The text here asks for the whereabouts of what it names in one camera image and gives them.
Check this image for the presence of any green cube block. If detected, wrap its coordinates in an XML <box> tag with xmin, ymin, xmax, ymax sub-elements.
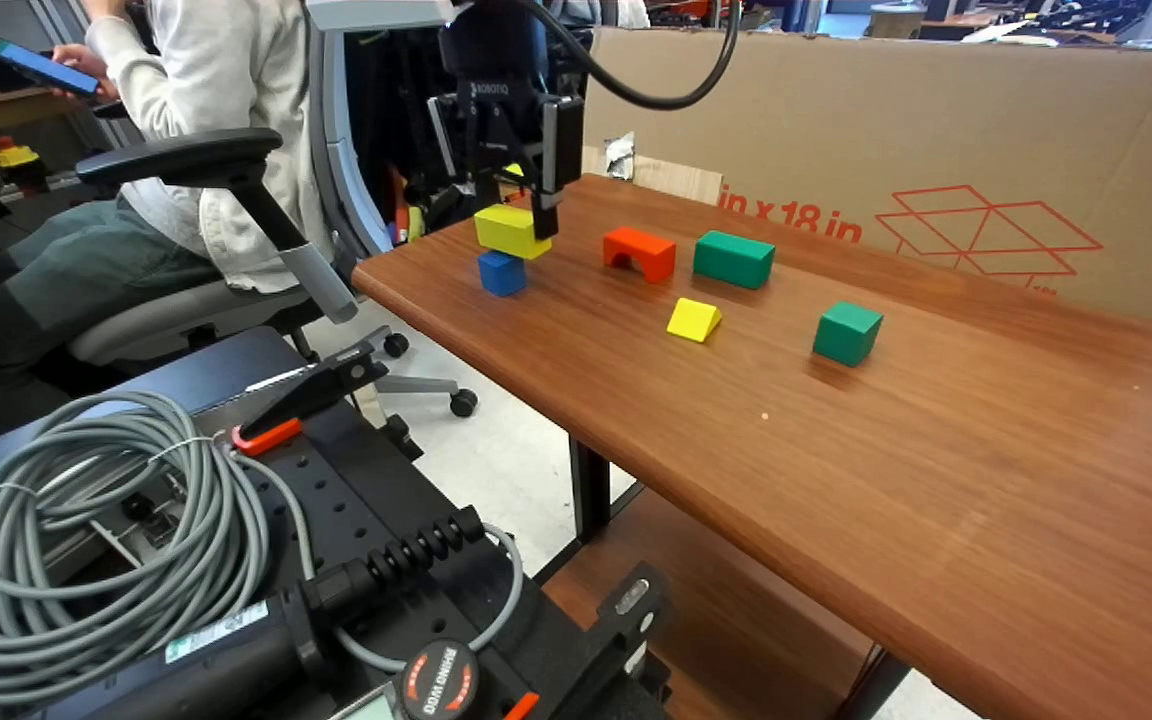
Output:
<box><xmin>813</xmin><ymin>302</ymin><xmax>885</xmax><ymax>367</ymax></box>

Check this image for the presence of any crumpled white paper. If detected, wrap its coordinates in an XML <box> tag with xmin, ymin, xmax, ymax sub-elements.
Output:
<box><xmin>604</xmin><ymin>132</ymin><xmax>636</xmax><ymax>184</ymax></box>

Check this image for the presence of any black clamp orange handle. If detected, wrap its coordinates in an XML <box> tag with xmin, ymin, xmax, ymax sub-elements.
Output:
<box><xmin>225</xmin><ymin>346</ymin><xmax>386</xmax><ymax>456</ymax></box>

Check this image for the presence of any brown wooden table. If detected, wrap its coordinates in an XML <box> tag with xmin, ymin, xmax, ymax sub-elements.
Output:
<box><xmin>358</xmin><ymin>175</ymin><xmax>1152</xmax><ymax>720</ymax></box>

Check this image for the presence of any blue cube block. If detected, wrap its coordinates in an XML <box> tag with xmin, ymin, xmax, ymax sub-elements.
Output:
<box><xmin>477</xmin><ymin>252</ymin><xmax>529</xmax><ymax>294</ymax></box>

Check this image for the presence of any blue smartphone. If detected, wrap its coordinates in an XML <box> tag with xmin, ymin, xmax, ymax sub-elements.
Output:
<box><xmin>0</xmin><ymin>34</ymin><xmax>100</xmax><ymax>95</ymax></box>

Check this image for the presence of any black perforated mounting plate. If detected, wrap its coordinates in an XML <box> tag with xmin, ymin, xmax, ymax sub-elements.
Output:
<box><xmin>202</xmin><ymin>402</ymin><xmax>513</xmax><ymax>650</ymax></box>

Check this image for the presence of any grey office chair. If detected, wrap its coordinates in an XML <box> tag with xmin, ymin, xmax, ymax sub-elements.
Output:
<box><xmin>63</xmin><ymin>123</ymin><xmax>480</xmax><ymax>422</ymax></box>

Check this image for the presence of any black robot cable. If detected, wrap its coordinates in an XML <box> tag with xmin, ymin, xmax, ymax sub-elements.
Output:
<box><xmin>521</xmin><ymin>0</ymin><xmax>743</xmax><ymax>114</ymax></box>

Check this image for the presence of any yellow wedge block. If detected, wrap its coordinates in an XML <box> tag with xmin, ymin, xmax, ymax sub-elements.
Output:
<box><xmin>669</xmin><ymin>294</ymin><xmax>720</xmax><ymax>343</ymax></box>

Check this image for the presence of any black chair armrest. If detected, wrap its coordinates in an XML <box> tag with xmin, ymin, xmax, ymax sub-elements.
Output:
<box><xmin>76</xmin><ymin>128</ymin><xmax>281</xmax><ymax>187</ymax></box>

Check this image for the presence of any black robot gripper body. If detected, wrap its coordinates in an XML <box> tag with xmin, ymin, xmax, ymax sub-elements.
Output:
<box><xmin>442</xmin><ymin>0</ymin><xmax>586</xmax><ymax>158</ymax></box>

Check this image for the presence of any yellow rectangular block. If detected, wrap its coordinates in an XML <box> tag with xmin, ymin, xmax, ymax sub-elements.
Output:
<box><xmin>474</xmin><ymin>204</ymin><xmax>550</xmax><ymax>261</ymax></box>

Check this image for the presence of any seated person in white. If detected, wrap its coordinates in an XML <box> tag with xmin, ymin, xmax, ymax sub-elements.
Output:
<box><xmin>0</xmin><ymin>0</ymin><xmax>326</xmax><ymax>430</ymax></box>

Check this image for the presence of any large cardboard box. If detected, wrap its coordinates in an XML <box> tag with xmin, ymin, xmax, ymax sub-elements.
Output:
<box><xmin>586</xmin><ymin>33</ymin><xmax>1152</xmax><ymax>320</ymax></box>

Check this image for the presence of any coiled grey cable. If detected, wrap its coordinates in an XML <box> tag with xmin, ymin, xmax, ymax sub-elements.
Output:
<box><xmin>0</xmin><ymin>389</ymin><xmax>319</xmax><ymax>707</ymax></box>

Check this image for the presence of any orange arch block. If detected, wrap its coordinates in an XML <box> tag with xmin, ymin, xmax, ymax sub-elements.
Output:
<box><xmin>604</xmin><ymin>227</ymin><xmax>678</xmax><ymax>285</ymax></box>

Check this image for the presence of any green rectangular block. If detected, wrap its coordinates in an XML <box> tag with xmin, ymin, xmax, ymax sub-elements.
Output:
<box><xmin>693</xmin><ymin>230</ymin><xmax>778</xmax><ymax>288</ymax></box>

